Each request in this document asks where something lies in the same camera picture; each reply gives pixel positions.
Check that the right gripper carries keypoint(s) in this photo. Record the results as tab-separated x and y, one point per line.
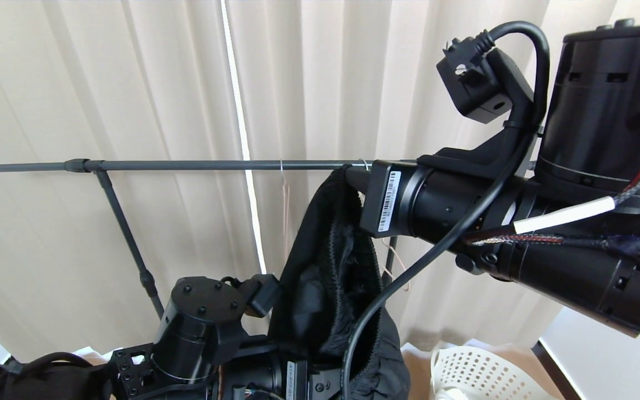
425	205

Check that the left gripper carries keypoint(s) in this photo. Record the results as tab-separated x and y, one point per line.
259	378

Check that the black garment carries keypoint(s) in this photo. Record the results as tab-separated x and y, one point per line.
320	278

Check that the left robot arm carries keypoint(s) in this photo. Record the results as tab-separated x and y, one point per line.
198	322

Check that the pink clothes hanger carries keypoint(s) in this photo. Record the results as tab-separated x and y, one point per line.
286	222
407	280

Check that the white laundry basket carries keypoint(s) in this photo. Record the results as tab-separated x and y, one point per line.
486	372

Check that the black clothes rack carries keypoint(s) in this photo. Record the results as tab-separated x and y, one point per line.
186	165

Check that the beige curtain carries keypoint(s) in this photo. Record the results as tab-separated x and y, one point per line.
103	83

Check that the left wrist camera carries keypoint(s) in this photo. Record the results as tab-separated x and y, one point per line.
264	297

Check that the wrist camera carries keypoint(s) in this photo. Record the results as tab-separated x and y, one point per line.
264	297
481	89

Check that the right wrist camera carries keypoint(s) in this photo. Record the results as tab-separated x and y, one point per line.
481	89

